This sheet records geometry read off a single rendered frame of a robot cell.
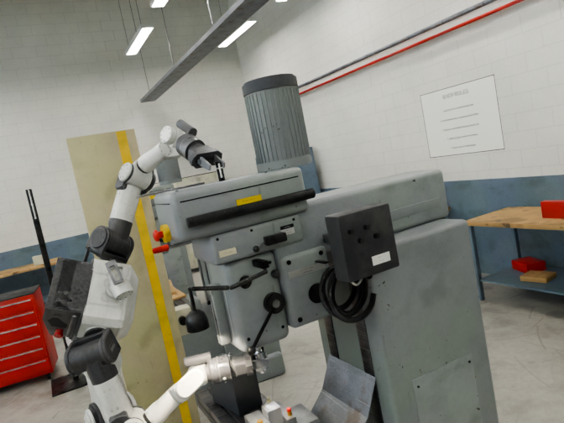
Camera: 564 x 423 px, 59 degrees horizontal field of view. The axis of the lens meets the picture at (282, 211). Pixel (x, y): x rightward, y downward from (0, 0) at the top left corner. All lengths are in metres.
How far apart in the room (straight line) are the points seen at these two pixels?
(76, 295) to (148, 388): 1.83
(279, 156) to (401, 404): 0.98
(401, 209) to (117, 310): 1.11
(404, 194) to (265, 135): 0.60
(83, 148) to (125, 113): 7.57
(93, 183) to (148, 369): 1.28
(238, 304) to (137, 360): 1.95
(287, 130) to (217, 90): 9.82
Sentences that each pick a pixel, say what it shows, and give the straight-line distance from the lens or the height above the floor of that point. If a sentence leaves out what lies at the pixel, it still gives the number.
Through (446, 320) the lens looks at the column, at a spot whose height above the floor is 1.21.
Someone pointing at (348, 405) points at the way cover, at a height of 0.95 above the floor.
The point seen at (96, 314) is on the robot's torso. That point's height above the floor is 1.53.
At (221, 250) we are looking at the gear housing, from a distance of 1.61.
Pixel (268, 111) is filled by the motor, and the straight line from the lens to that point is 1.74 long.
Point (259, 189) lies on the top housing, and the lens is 1.64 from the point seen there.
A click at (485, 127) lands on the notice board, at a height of 1.80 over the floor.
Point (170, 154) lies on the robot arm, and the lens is 1.99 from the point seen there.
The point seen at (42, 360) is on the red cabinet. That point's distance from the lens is 6.32.
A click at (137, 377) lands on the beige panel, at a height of 0.70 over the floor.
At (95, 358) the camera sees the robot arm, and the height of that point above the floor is 1.40.
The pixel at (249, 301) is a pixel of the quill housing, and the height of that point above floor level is 1.48.
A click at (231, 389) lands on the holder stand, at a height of 1.03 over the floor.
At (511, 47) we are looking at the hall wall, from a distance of 6.06.
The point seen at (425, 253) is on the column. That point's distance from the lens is 1.90.
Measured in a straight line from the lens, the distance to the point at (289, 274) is 1.71.
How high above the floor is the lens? 1.93
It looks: 6 degrees down
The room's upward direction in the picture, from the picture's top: 11 degrees counter-clockwise
